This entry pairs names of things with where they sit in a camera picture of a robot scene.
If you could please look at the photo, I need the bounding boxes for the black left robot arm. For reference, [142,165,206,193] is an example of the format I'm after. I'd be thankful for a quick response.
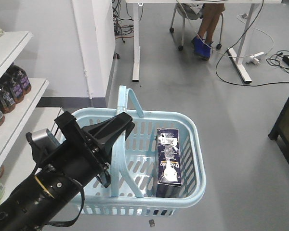
[0,112,135,231]

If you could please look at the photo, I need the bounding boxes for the white wall column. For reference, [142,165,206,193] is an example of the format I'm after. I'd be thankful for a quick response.
[72,0,115,100]

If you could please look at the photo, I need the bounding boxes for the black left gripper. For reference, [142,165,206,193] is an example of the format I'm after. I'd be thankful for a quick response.
[39,112,135,188]

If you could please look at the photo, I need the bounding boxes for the seated person legs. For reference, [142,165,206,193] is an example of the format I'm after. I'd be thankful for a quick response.
[192,3,225,61]

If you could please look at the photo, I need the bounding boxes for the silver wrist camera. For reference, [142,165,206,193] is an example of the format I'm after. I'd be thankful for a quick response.
[26,128,60,151]

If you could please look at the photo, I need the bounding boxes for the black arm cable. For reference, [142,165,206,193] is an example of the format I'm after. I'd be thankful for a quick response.
[26,166,85,227]

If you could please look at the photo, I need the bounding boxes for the white standing desk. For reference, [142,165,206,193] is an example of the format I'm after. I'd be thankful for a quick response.
[126,0,282,86]

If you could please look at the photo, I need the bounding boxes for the grey office chair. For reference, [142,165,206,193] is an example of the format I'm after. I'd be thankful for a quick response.
[169,3,224,51]

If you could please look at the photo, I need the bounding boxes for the brown packaged snack bags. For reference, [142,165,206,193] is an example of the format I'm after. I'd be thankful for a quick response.
[0,64,31,126]

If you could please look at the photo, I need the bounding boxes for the white end shelf unit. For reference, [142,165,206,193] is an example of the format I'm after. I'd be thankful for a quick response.
[0,30,63,203]

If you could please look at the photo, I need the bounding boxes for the dark blue Chocofiello cookie box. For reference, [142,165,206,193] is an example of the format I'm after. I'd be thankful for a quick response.
[154,128,182,198]

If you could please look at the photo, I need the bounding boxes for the white power strip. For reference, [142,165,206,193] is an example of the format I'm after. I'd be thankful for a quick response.
[246,51,265,65]

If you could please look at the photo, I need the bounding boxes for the light blue plastic shopping basket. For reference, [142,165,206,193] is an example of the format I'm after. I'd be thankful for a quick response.
[70,86,206,217]

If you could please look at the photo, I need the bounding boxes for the tangled cables under desk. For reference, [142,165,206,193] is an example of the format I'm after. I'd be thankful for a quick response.
[112,0,143,44]

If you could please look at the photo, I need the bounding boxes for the black floor cable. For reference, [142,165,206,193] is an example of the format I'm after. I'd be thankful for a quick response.
[215,0,289,87]

